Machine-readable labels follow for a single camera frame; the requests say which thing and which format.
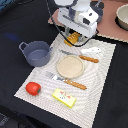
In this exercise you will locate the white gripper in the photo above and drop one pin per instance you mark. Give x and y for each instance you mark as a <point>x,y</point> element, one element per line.
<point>84,23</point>

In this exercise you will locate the white toy spatula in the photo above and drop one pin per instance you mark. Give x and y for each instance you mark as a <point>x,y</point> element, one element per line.
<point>93,50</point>

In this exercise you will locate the yellow toy butter box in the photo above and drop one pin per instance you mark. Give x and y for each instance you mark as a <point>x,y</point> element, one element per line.
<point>64,97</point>

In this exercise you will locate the red toy tomato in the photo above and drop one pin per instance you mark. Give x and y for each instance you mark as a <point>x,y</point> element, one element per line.
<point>33,88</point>

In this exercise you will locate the orange toy bread loaf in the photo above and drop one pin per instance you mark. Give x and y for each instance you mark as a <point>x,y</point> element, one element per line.
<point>72,39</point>

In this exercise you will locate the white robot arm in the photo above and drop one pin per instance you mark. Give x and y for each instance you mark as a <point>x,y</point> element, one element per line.
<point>74,6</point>

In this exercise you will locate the grey saucepan on stove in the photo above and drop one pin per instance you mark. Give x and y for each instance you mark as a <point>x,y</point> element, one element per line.
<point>98,6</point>

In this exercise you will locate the beige bowl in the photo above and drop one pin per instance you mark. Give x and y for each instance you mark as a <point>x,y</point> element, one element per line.
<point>122,15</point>

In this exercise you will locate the beige round plate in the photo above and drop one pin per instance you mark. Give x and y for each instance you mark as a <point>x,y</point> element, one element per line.
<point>70,66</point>

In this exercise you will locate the striped beige placemat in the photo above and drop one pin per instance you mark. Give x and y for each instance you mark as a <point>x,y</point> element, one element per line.
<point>83,112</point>

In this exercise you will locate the knife with wooden handle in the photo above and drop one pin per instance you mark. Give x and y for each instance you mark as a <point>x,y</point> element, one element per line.
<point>81,56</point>

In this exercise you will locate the grey toy pot with handles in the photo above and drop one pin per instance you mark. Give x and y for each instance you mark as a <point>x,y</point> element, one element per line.
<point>36,53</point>

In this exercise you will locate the fork with wooden handle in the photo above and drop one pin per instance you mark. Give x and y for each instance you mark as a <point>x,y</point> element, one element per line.
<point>67,81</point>

